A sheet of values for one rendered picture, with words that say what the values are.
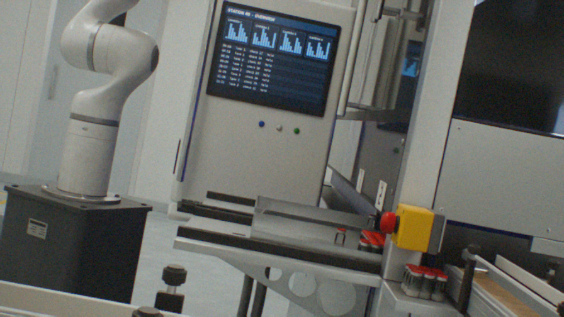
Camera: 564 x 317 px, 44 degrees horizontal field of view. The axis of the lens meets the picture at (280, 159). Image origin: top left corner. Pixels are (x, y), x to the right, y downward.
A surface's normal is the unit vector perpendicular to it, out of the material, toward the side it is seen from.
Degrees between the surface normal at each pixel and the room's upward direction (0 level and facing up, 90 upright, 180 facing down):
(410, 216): 90
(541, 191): 90
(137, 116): 90
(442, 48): 90
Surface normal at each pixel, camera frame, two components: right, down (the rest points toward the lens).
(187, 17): 0.01, 0.06
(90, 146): 0.25, 0.11
